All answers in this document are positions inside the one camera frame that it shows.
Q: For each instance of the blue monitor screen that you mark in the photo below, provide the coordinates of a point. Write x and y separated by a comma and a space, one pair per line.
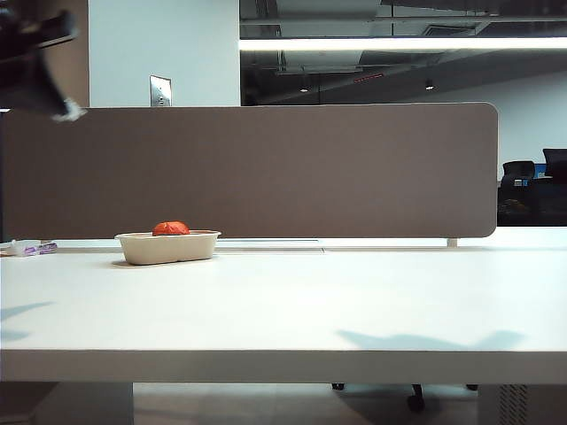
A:
539, 170

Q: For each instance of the grey desk leg panel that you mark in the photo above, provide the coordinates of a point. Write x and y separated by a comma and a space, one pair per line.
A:
66, 403

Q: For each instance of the red LED sign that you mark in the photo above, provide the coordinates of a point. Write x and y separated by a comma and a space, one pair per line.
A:
368, 79

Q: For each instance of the black chair wheel base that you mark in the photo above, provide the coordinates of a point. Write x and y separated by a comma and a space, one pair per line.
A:
416, 394

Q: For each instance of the long linear ceiling light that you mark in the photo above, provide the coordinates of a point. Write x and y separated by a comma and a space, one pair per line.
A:
403, 43

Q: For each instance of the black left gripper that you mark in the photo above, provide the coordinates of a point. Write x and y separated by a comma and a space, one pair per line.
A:
31, 33

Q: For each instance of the clear white plastic wrapper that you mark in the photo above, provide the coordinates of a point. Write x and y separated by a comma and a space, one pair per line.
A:
15, 247

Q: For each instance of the small purple white box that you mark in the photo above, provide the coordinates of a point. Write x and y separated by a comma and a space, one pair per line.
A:
39, 249

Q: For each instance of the white divider support bracket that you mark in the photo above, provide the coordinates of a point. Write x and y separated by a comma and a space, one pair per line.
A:
452, 242

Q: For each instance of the metal wall switch plate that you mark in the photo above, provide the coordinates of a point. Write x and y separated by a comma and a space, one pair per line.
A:
160, 91

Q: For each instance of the grey desk divider panel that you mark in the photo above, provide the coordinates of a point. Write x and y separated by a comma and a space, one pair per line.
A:
248, 172

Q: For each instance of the beige paper lunchbox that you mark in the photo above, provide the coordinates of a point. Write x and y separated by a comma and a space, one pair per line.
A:
168, 250

